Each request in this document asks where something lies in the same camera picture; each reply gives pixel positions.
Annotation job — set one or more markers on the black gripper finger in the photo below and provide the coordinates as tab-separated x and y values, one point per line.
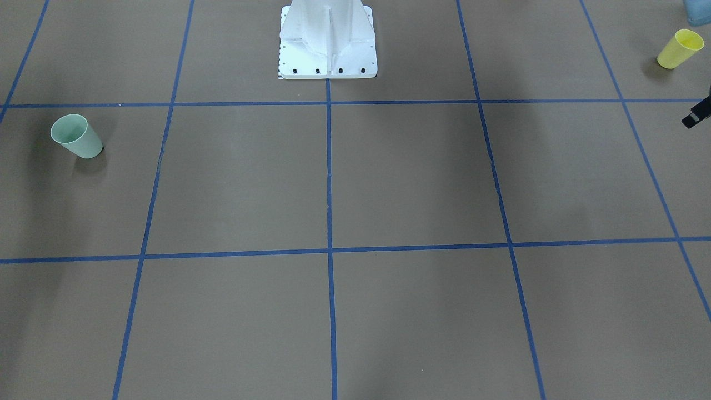
698	113

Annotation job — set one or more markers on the yellow plastic cup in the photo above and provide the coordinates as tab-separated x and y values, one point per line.
684	44

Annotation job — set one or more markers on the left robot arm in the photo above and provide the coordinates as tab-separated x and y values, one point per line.
698	12

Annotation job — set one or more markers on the green plastic cup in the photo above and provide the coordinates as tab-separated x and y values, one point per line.
74	133

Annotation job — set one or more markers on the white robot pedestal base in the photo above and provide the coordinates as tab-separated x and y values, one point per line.
327	40

